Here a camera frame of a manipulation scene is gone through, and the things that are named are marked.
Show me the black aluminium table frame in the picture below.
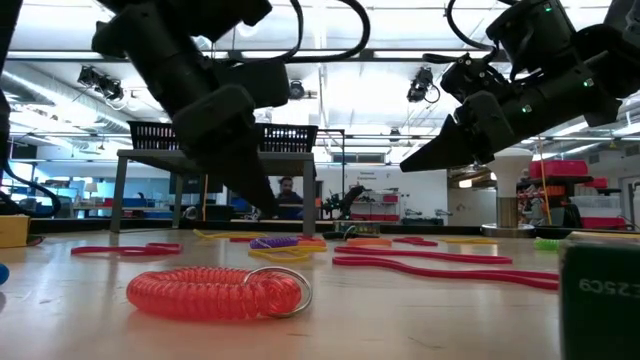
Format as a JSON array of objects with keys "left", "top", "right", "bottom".
[{"left": 29, "top": 217, "right": 640, "bottom": 240}]

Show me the black computer monitor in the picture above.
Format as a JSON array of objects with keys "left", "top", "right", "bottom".
[{"left": 168, "top": 172, "right": 204, "bottom": 196}]

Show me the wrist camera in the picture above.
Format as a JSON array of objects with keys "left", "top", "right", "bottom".
[
  {"left": 214, "top": 58, "right": 292, "bottom": 109},
  {"left": 422, "top": 52, "right": 504, "bottom": 101}
]

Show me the green coil wrist keychain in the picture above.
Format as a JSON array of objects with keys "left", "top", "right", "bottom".
[{"left": 532, "top": 237, "right": 562, "bottom": 253}]

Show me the thick black curved cable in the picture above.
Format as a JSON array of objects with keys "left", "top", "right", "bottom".
[{"left": 0, "top": 89, "right": 62, "bottom": 219}]

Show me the red coil wrist keychain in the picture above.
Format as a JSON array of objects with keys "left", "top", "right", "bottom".
[{"left": 125, "top": 265, "right": 314, "bottom": 322}]

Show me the person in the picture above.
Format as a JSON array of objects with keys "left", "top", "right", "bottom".
[{"left": 273, "top": 175, "right": 305, "bottom": 221}]

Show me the red storage bin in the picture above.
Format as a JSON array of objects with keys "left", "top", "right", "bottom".
[
  {"left": 579, "top": 216, "right": 629, "bottom": 231},
  {"left": 528, "top": 159, "right": 590, "bottom": 180}
]

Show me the grey perforated metal shelf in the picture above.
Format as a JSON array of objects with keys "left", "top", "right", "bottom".
[{"left": 109, "top": 148, "right": 318, "bottom": 237}]

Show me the overhead light bar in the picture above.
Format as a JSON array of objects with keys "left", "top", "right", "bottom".
[{"left": 7, "top": 48, "right": 511, "bottom": 64}]

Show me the white storage bin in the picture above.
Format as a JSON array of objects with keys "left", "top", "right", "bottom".
[{"left": 569, "top": 194, "right": 624, "bottom": 219}]

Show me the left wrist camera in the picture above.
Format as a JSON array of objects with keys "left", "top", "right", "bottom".
[{"left": 214, "top": 58, "right": 292, "bottom": 109}]

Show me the purple coil wrist keychain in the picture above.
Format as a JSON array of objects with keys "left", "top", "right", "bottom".
[{"left": 248, "top": 235, "right": 302, "bottom": 251}]

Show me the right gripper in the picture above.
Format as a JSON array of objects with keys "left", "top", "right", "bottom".
[{"left": 399, "top": 92, "right": 544, "bottom": 174}]

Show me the rack with red bins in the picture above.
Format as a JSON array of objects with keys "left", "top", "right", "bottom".
[{"left": 349, "top": 189, "right": 401, "bottom": 222}]

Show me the black plastic mesh basket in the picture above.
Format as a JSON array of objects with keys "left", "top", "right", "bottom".
[
  {"left": 256, "top": 123, "right": 319, "bottom": 154},
  {"left": 127, "top": 120, "right": 181, "bottom": 152}
]

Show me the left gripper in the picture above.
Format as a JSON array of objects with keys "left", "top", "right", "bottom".
[{"left": 139, "top": 44, "right": 279, "bottom": 217}]

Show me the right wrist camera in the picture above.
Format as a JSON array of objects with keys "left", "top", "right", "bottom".
[{"left": 422, "top": 52, "right": 504, "bottom": 101}]

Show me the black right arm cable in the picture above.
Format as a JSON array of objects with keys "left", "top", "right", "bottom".
[{"left": 444, "top": 0, "right": 501, "bottom": 51}]

